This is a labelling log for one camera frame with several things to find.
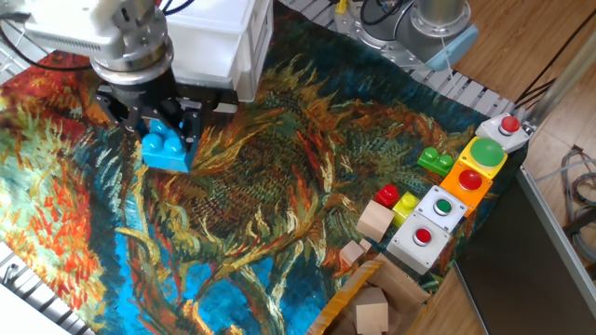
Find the white plastic drawer cabinet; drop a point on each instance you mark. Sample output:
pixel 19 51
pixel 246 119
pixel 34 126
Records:
pixel 219 37

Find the painted sunflower tablecloth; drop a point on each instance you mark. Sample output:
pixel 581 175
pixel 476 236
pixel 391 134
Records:
pixel 279 186

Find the grey green-button box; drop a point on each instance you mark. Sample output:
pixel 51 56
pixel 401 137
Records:
pixel 447 218

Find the large wooden cube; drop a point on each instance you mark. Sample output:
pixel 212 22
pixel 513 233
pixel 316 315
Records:
pixel 375 221

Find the yellow plastic clip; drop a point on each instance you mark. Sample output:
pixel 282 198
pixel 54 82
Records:
pixel 341 5

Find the red toy building brick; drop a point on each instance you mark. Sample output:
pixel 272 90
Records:
pixel 387 195

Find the yellow green-dome button box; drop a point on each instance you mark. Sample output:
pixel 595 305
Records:
pixel 486 151

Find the blue toy building brick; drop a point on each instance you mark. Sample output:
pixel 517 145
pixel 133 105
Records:
pixel 170 149

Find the yellow toy building brick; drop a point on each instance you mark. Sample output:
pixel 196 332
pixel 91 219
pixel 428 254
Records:
pixel 406 207

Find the brown cardboard box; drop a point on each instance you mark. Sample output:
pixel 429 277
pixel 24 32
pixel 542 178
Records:
pixel 400 284

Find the large grey red-button box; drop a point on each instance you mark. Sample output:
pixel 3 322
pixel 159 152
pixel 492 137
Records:
pixel 405 251

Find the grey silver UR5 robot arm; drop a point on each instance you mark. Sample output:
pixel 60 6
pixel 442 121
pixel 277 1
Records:
pixel 410 32

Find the tiny wooden block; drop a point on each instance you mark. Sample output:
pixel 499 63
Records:
pixel 366 245

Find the green toy building brick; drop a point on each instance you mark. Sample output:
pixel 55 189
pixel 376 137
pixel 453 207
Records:
pixel 435 163

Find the pale wooden cube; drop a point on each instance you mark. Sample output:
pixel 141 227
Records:
pixel 372 312

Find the small grey red-mushroom button box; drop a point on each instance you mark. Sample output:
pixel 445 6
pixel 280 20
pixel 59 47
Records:
pixel 493 135

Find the dark panel with aluminium frame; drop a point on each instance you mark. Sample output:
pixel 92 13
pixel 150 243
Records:
pixel 512 260

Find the orange red-button box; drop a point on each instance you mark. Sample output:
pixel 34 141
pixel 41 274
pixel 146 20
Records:
pixel 458 193

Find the aluminium frame post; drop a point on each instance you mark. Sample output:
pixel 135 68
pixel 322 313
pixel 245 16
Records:
pixel 563 81

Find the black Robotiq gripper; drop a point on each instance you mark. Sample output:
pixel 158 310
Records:
pixel 146 100

